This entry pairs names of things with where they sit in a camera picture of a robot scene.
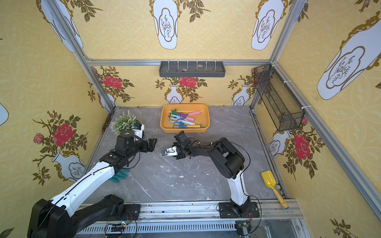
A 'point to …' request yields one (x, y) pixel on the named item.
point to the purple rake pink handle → (184, 115)
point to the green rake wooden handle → (174, 112)
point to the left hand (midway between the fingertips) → (151, 138)
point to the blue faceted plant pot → (135, 127)
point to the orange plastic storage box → (202, 118)
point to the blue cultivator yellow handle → (182, 125)
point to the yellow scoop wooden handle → (271, 181)
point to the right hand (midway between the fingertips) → (172, 150)
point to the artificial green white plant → (124, 122)
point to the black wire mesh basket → (285, 111)
